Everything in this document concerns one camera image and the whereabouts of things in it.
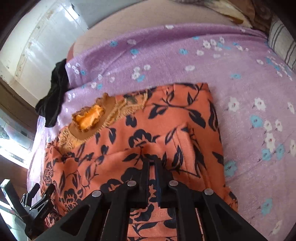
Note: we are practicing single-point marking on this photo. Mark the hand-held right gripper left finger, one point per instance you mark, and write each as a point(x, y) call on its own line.
point(146, 171)

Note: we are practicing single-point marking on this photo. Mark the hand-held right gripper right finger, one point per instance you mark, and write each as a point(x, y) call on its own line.
point(158, 171)

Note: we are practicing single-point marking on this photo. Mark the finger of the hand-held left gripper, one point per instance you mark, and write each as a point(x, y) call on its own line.
point(47, 192)
point(30, 192)

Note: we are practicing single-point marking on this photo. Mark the orange black floral garment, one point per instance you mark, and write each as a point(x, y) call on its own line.
point(138, 120)

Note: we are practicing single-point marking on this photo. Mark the brown wooden furniture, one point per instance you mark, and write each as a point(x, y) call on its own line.
point(16, 104)

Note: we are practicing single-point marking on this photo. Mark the black cloth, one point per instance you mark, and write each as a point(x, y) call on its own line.
point(55, 97)

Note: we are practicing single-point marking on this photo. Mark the purple floral bedsheet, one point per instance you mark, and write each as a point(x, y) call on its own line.
point(161, 60)

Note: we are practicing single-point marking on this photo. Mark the pink beige quilt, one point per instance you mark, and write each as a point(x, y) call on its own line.
point(138, 16)

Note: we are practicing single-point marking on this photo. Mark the beige brown floral blanket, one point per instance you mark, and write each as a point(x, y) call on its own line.
point(231, 9)

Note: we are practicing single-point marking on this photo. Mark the striped cushion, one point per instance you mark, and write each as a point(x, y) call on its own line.
point(282, 39)

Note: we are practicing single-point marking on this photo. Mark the white metal frame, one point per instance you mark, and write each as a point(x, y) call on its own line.
point(9, 197)

